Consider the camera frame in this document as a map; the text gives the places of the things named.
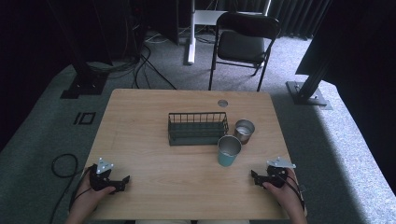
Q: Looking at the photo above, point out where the black metal stand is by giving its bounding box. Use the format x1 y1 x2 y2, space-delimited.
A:
46 0 114 100
285 46 333 111

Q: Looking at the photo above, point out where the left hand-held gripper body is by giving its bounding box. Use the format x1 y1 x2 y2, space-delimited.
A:
89 157 120 192

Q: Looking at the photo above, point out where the person's left hand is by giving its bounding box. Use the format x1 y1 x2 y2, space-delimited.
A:
72 169 117 218

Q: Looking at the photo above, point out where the black folding chair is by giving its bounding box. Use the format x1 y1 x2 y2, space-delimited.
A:
207 11 281 92

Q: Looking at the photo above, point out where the person's right hand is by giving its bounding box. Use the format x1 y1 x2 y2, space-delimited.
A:
262 167 301 216

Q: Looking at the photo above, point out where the hand-held gripper cable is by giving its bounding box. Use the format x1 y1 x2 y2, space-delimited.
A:
49 153 94 224
278 171 306 213

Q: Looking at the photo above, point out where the dark wire basket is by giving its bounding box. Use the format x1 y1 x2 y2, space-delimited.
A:
167 111 230 147

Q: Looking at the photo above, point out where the bundle of black floor cables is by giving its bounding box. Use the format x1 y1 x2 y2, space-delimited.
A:
87 31 178 91

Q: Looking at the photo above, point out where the silver metal cup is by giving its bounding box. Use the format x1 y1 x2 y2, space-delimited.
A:
233 118 256 146

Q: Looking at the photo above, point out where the teal metal cup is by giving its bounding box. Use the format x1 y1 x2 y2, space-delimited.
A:
217 134 243 168

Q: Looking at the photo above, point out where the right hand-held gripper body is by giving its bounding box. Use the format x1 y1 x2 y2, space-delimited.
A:
264 156 297 189

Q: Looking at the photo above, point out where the right hand-held gripper cable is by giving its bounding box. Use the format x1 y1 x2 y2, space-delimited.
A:
278 171 306 213

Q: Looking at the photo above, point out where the left hand-held gripper cable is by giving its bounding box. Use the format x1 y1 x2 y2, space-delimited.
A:
49 153 94 224

